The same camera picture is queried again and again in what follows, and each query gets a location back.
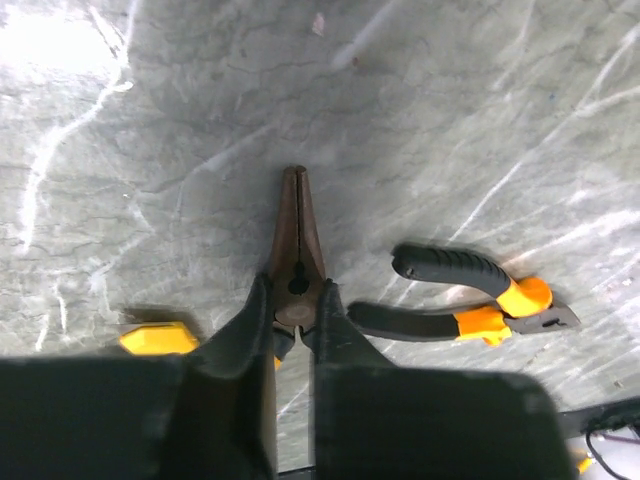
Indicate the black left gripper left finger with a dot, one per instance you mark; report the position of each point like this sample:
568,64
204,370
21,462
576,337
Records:
208,414

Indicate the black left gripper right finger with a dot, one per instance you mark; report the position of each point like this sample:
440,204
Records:
373,419

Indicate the yellow black pliers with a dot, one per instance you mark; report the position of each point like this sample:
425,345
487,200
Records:
296,267

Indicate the yellow utility knife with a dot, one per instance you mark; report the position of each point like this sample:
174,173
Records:
159,339

